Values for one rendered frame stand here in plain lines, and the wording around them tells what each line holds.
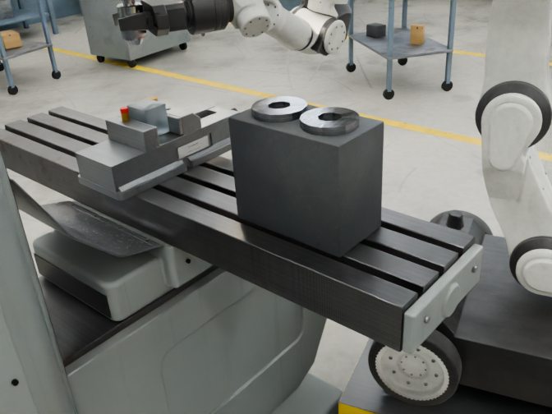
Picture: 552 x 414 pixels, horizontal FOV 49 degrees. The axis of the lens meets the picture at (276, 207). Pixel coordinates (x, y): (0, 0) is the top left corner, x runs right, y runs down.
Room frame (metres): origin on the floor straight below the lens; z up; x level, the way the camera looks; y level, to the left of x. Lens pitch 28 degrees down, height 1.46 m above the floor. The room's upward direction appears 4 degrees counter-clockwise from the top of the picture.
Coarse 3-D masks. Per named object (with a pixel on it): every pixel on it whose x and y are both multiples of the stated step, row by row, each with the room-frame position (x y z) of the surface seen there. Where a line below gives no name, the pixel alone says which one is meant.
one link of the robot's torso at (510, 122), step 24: (504, 96) 1.12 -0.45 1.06; (504, 120) 1.11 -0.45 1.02; (528, 120) 1.09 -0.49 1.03; (504, 144) 1.11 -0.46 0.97; (528, 144) 1.10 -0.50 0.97; (504, 168) 1.10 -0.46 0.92; (528, 168) 1.13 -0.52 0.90; (504, 192) 1.14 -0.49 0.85; (528, 192) 1.13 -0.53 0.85; (504, 216) 1.14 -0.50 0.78; (528, 216) 1.12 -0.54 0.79; (528, 240) 1.11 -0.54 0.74
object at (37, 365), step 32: (0, 160) 0.79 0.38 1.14; (0, 192) 0.77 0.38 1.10; (0, 224) 0.75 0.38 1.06; (0, 256) 0.73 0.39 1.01; (0, 288) 0.72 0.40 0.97; (32, 288) 0.77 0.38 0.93; (0, 320) 0.70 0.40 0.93; (32, 320) 0.75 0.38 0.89; (0, 352) 0.69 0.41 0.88; (32, 352) 0.73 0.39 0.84; (0, 384) 0.68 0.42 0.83; (32, 384) 0.71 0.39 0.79; (64, 384) 0.77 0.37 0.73
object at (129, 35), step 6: (120, 12) 1.16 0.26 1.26; (126, 12) 1.16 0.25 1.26; (132, 12) 1.16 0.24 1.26; (138, 12) 1.17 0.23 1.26; (132, 30) 1.16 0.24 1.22; (138, 30) 1.16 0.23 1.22; (144, 30) 1.17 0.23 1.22; (126, 36) 1.16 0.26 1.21; (132, 36) 1.16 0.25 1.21; (138, 36) 1.16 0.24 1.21; (144, 36) 1.17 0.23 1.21
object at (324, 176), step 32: (288, 96) 0.98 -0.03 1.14; (256, 128) 0.89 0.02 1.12; (288, 128) 0.87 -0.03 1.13; (320, 128) 0.83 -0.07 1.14; (352, 128) 0.84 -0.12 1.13; (256, 160) 0.89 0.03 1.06; (288, 160) 0.85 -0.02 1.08; (320, 160) 0.81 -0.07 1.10; (352, 160) 0.81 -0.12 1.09; (256, 192) 0.90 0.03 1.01; (288, 192) 0.85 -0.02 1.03; (320, 192) 0.81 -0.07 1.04; (352, 192) 0.81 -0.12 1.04; (256, 224) 0.90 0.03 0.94; (288, 224) 0.85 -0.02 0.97; (320, 224) 0.81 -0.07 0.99; (352, 224) 0.81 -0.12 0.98
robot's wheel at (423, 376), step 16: (432, 336) 0.99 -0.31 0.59; (384, 352) 1.03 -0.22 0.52; (400, 352) 1.02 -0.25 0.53; (416, 352) 1.00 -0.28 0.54; (432, 352) 0.97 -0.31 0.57; (448, 352) 0.97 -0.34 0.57; (384, 368) 1.03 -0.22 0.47; (400, 368) 1.02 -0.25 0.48; (416, 368) 1.00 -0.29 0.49; (432, 368) 0.99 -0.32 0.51; (448, 368) 0.96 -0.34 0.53; (384, 384) 1.01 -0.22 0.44; (400, 384) 1.02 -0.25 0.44; (416, 384) 1.00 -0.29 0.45; (432, 384) 0.99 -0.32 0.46; (448, 384) 0.95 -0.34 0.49; (416, 400) 0.98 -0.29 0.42; (432, 400) 0.97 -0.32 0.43
